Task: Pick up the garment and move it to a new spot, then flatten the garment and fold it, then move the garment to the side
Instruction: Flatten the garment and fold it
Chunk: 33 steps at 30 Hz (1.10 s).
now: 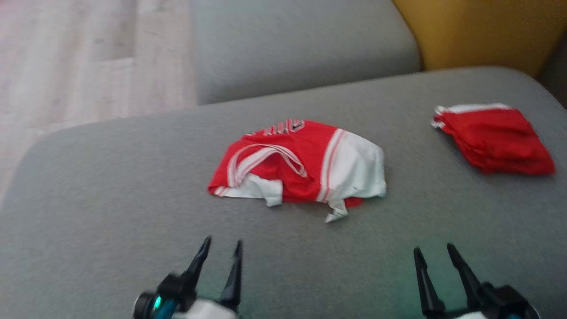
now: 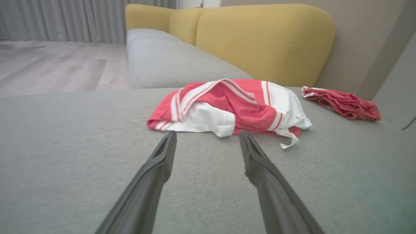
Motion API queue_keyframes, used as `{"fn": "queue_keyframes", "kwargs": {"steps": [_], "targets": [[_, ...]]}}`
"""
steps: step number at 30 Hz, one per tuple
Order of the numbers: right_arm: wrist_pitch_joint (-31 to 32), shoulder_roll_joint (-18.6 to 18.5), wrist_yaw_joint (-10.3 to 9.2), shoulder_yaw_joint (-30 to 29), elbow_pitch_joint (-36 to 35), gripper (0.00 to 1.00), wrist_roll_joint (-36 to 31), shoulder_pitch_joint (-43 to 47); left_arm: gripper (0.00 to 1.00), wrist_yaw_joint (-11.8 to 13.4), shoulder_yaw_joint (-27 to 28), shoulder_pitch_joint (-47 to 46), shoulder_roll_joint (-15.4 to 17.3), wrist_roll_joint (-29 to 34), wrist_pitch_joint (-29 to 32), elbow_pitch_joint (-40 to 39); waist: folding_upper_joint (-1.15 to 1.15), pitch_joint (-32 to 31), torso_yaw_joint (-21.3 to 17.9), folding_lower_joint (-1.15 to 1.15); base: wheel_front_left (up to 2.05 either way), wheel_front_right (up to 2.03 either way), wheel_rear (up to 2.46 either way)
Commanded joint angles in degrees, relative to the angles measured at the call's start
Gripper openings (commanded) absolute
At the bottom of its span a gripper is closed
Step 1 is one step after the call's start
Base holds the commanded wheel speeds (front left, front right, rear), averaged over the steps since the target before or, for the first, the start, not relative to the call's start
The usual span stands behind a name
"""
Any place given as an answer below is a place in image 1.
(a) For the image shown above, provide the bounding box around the red and white jersey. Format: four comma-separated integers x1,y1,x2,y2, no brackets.
207,117,387,223

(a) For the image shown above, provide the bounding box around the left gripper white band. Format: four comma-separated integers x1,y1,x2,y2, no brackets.
173,236,244,319

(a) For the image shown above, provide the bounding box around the folded red garment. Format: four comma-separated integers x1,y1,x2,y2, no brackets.
431,103,556,175

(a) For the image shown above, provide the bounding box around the black cable blue plug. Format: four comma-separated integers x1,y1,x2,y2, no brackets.
153,298,178,319

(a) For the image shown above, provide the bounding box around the large grey sofa seat cushion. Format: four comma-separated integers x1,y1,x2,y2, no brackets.
0,66,567,319

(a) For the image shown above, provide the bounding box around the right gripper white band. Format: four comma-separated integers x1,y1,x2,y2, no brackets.
413,243,488,319

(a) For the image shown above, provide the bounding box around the mustard yellow pillow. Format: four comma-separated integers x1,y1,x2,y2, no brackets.
392,0,567,78

